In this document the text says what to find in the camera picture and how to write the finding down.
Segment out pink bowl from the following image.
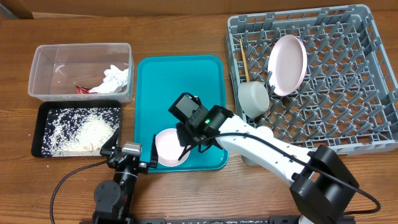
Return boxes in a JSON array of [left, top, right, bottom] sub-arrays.
[[155, 128, 190, 167]]

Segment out red sauce packet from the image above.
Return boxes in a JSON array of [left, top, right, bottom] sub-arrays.
[[76, 85, 90, 94]]

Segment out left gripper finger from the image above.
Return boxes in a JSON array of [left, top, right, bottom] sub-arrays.
[[149, 135, 159, 168], [99, 128, 120, 156]]

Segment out large white plate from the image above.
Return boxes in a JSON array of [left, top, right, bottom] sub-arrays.
[[268, 35, 307, 96]]

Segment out wooden chopstick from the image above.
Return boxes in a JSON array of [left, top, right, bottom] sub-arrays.
[[239, 39, 250, 83]]

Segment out teal plastic tray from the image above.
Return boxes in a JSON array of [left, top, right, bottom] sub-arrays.
[[134, 55, 226, 162]]

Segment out grey bowl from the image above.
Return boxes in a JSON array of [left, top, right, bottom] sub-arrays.
[[238, 81, 270, 118]]

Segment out black tray bin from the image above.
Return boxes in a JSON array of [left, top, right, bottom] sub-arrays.
[[31, 100, 121, 157]]

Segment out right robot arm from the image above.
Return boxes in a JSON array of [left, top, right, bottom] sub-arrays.
[[169, 93, 381, 223]]

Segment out white cup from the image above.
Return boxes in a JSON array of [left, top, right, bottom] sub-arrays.
[[256, 126, 274, 138]]

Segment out clear plastic bin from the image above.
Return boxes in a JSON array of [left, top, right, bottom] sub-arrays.
[[27, 43, 134, 103]]

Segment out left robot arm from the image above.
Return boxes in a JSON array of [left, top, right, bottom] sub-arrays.
[[49, 129, 159, 224]]

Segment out rice grains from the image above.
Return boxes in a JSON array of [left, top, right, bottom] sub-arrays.
[[40, 107, 121, 157]]

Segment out white napkin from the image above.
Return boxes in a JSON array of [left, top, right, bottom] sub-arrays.
[[89, 65, 129, 93]]

